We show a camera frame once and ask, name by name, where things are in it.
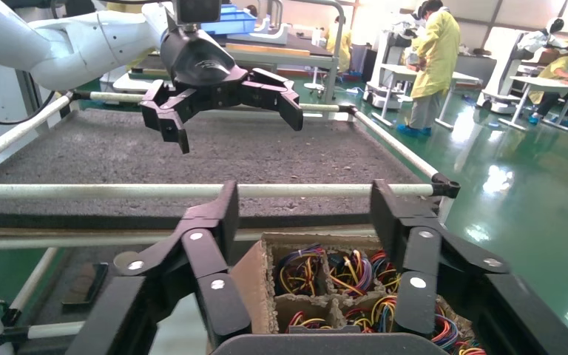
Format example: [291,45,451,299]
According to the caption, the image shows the power supply with coloured wires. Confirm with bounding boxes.
[327,248,374,299]
[369,249,402,295]
[286,309,335,330]
[274,243,327,297]
[345,294,399,334]
[430,313,488,355]

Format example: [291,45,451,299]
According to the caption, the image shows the person yellow coat grey trousers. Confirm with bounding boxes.
[396,0,462,138]

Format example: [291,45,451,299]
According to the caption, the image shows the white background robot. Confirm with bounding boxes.
[477,17,567,116]
[362,19,415,109]

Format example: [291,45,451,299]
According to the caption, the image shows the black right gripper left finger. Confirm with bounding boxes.
[112,180,253,348]

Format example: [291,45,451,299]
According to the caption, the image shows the blue plastic bin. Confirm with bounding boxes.
[200,4,258,36]

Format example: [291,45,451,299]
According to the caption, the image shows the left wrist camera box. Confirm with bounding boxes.
[173,0,222,25]

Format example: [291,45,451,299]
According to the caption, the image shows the seated person yellow coat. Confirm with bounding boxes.
[529,46,568,126]

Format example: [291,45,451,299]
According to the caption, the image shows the brown cardboard compartment box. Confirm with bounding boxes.
[230,231,476,355]

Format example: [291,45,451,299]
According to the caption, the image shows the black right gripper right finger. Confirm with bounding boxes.
[369,178,511,338]

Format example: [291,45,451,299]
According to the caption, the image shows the black flat phone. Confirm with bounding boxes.
[62,262,109,305]

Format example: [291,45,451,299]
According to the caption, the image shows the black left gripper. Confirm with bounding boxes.
[138,27,305,155]

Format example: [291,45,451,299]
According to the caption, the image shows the dark grey foam table mat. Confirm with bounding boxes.
[0,108,434,230]

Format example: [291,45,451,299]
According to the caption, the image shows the white background table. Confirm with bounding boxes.
[372,64,481,131]
[499,75,568,132]

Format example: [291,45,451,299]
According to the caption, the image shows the distant person yellow coat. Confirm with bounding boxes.
[324,14,353,75]

